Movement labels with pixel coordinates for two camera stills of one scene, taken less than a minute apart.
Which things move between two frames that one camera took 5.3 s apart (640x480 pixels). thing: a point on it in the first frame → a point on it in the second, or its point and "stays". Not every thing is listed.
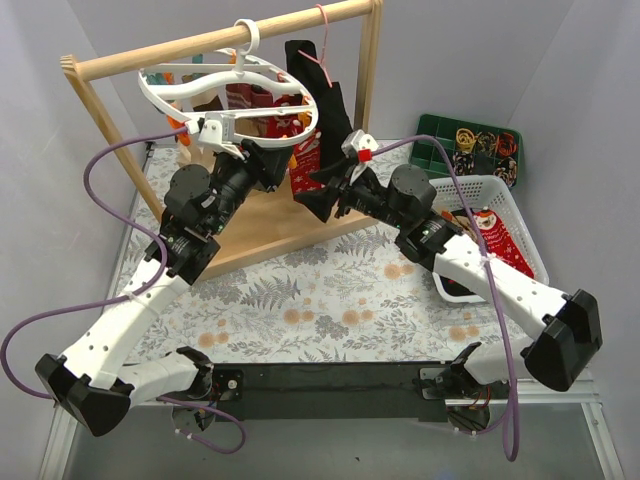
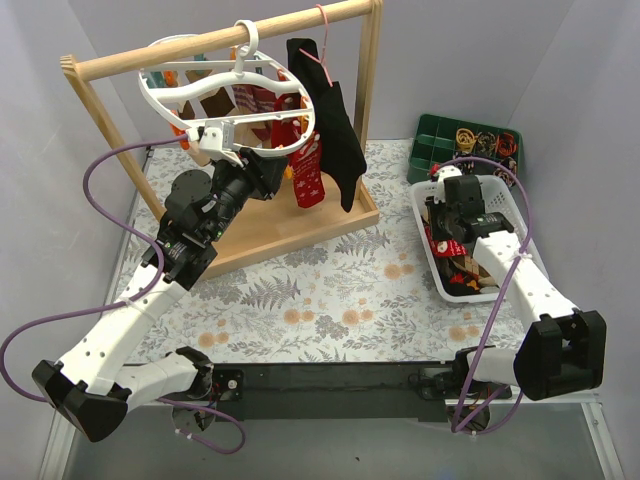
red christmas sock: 308,161 stays
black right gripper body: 338,191 → 439,220
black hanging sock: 335,128 stays
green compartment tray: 471,149 stays
